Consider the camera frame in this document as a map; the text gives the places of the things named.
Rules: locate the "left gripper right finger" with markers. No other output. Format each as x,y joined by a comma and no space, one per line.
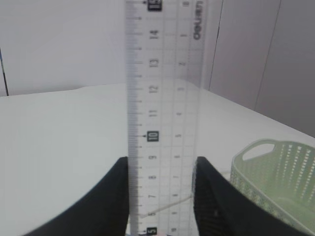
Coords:
222,210

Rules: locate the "clear plastic ruler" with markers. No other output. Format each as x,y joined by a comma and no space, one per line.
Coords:
164,76

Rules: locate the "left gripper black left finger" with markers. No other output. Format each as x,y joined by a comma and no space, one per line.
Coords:
103,211

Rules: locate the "green plastic basket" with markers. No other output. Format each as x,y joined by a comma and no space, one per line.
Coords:
279,177

